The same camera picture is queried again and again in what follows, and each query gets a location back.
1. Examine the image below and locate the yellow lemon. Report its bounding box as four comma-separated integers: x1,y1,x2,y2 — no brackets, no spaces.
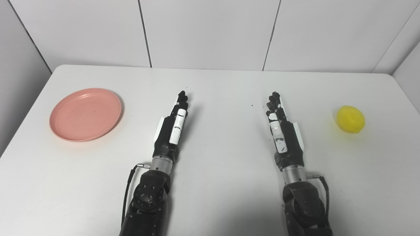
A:
337,105,366,134

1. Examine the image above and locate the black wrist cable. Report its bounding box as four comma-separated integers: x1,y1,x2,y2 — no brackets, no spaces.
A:
306,174,330,218
121,163,151,230

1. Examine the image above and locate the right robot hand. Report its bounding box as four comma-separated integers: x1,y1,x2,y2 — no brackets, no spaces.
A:
265,91,305,170

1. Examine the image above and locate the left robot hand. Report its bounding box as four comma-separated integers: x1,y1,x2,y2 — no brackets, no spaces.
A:
152,91,189,162

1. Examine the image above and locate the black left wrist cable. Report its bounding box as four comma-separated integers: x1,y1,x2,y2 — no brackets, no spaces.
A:
121,163,151,230

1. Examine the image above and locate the pink plate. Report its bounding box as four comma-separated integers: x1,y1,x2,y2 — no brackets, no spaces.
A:
49,88,122,142

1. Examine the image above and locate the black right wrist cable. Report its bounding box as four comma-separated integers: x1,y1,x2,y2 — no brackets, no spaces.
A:
306,174,330,218

